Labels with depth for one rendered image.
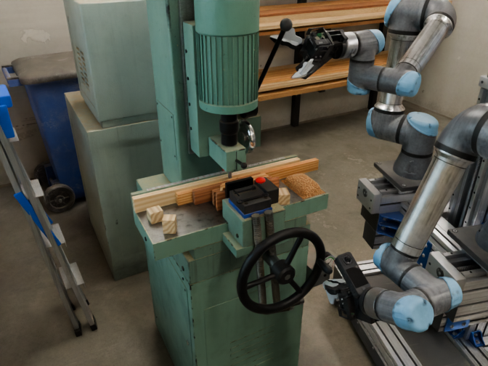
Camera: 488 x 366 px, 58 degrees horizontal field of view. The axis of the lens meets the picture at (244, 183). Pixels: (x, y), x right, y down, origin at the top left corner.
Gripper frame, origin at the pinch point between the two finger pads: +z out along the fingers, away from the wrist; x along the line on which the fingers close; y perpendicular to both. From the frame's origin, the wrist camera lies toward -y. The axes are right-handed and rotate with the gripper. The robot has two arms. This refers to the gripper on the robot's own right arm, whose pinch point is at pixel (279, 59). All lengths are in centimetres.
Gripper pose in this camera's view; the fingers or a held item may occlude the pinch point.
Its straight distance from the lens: 130.2
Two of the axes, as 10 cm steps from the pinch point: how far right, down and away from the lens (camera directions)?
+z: -8.9, 2.3, -4.0
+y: 2.6, -4.6, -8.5
